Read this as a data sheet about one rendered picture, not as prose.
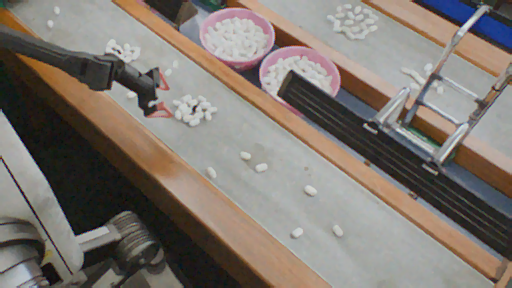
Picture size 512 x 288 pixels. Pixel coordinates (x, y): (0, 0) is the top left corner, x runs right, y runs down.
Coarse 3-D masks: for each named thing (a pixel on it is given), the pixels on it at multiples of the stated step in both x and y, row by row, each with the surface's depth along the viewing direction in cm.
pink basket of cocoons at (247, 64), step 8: (216, 16) 184; (224, 16) 185; (240, 16) 186; (248, 16) 185; (256, 16) 184; (208, 24) 182; (256, 24) 185; (264, 24) 182; (200, 32) 177; (264, 32) 183; (272, 32) 178; (272, 40) 175; (216, 56) 171; (232, 64) 173; (240, 64) 172; (248, 64) 174; (256, 64) 179
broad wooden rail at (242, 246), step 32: (32, 32) 179; (32, 64) 168; (64, 96) 160; (96, 96) 160; (96, 128) 154; (128, 128) 153; (128, 160) 149; (160, 160) 147; (160, 192) 146; (192, 192) 141; (192, 224) 142; (224, 224) 135; (256, 224) 137; (224, 256) 138; (256, 256) 130; (288, 256) 130
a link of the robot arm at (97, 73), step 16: (0, 32) 128; (16, 32) 129; (16, 48) 127; (32, 48) 126; (48, 48) 125; (64, 48) 127; (48, 64) 126; (64, 64) 124; (80, 64) 123; (96, 64) 121; (80, 80) 124; (96, 80) 123
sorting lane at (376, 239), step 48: (48, 0) 191; (96, 0) 191; (96, 48) 176; (144, 48) 176; (192, 96) 164; (192, 144) 153; (240, 144) 153; (288, 144) 153; (240, 192) 143; (288, 192) 144; (336, 192) 144; (288, 240) 135; (336, 240) 135; (384, 240) 135; (432, 240) 135
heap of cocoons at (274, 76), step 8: (296, 56) 174; (304, 56) 174; (280, 64) 172; (288, 64) 174; (296, 64) 174; (304, 64) 172; (312, 64) 172; (272, 72) 170; (280, 72) 170; (304, 72) 172; (312, 72) 170; (320, 72) 171; (264, 80) 168; (272, 80) 168; (280, 80) 169; (312, 80) 168; (320, 80) 169; (328, 80) 169; (272, 88) 166; (328, 88) 166
